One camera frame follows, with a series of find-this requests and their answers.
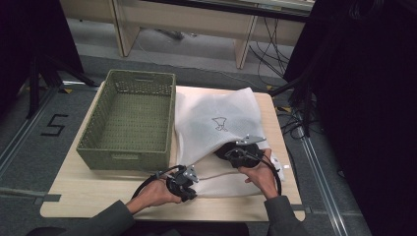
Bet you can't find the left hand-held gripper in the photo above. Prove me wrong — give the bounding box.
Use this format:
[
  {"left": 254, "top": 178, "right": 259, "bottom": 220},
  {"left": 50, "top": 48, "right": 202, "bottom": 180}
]
[{"left": 165, "top": 164, "right": 201, "bottom": 203}]

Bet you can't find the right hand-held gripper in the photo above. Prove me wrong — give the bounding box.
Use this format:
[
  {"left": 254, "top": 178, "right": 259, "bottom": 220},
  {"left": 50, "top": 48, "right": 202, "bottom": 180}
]
[{"left": 224, "top": 134, "right": 268, "bottom": 169}]

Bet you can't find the white mesh laundry bag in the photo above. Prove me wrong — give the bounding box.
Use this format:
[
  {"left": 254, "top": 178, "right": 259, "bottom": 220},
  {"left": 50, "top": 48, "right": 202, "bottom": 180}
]
[{"left": 173, "top": 87, "right": 286, "bottom": 200}]

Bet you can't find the person's left hand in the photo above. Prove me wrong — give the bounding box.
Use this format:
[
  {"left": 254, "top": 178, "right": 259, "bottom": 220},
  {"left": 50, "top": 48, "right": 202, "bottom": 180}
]
[{"left": 137, "top": 177, "right": 183, "bottom": 208}]

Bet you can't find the person's right hand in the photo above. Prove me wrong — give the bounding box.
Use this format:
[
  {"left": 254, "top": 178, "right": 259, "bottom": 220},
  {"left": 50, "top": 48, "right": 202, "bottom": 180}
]
[{"left": 237, "top": 147, "right": 280, "bottom": 201}]

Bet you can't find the green woven basket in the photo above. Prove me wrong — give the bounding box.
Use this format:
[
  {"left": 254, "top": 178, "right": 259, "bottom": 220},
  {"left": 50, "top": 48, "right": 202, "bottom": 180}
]
[{"left": 76, "top": 68, "right": 177, "bottom": 172}]

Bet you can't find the black curtain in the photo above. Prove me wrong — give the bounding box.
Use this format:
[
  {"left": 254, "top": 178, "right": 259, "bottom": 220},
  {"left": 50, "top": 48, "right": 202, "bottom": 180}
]
[
  {"left": 0, "top": 0, "right": 85, "bottom": 116},
  {"left": 282, "top": 0, "right": 417, "bottom": 236}
]

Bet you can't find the black tape floor marking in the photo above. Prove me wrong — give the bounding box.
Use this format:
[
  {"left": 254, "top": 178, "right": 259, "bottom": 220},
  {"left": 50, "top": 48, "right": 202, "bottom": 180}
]
[{"left": 40, "top": 113, "right": 70, "bottom": 138}]

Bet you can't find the light wooden desk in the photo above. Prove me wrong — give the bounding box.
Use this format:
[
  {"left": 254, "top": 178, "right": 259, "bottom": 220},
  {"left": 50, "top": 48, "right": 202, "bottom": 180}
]
[{"left": 58, "top": 0, "right": 317, "bottom": 71}]

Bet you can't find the black metal stand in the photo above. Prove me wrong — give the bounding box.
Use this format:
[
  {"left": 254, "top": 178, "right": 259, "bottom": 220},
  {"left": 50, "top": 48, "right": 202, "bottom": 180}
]
[{"left": 25, "top": 53, "right": 99, "bottom": 120}]

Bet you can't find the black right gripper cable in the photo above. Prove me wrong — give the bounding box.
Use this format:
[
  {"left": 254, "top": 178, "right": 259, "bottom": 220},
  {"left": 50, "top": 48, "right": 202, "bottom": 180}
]
[{"left": 257, "top": 153, "right": 283, "bottom": 197}]

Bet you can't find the metal floor rail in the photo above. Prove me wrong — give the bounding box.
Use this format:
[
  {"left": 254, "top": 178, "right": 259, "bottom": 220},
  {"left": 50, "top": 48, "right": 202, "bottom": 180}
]
[
  {"left": 296, "top": 131, "right": 350, "bottom": 236},
  {"left": 0, "top": 86, "right": 61, "bottom": 179}
]

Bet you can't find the bundle of black floor cables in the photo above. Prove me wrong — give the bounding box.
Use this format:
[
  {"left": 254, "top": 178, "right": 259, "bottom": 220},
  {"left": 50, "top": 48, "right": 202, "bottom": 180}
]
[{"left": 248, "top": 16, "right": 293, "bottom": 79}]

